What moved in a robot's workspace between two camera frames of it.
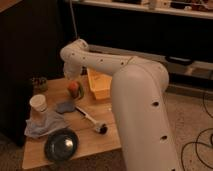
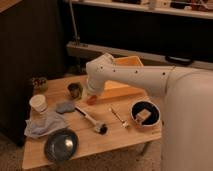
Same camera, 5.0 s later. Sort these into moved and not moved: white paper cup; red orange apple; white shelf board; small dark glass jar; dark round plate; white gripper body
Moved: white gripper body; red orange apple
Not moved: white shelf board; dark round plate; white paper cup; small dark glass jar
